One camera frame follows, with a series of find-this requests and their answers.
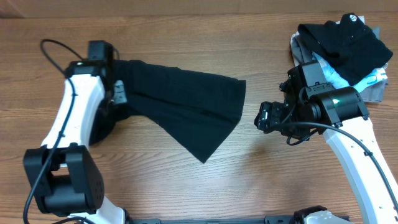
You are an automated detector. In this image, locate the black t-shirt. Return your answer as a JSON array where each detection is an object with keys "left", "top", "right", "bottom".
[{"left": 90, "top": 60, "right": 246, "bottom": 162}]

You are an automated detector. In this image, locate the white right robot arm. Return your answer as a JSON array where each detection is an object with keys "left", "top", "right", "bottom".
[{"left": 254, "top": 80, "right": 397, "bottom": 223}]

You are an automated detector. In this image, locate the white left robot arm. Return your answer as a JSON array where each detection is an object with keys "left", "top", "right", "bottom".
[{"left": 23, "top": 60, "right": 129, "bottom": 223}]

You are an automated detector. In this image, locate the light blue folded garment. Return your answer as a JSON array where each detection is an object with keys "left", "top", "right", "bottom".
[{"left": 312, "top": 52, "right": 387, "bottom": 93}]

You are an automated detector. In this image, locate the beige folded garment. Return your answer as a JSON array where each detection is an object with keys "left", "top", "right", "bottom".
[{"left": 290, "top": 32, "right": 302, "bottom": 66}]

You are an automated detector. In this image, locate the grey folded garment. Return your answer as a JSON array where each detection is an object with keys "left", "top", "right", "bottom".
[{"left": 296, "top": 35, "right": 388, "bottom": 103}]

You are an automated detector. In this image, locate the black folded garment on pile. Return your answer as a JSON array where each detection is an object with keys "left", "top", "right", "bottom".
[{"left": 298, "top": 13, "right": 393, "bottom": 85}]

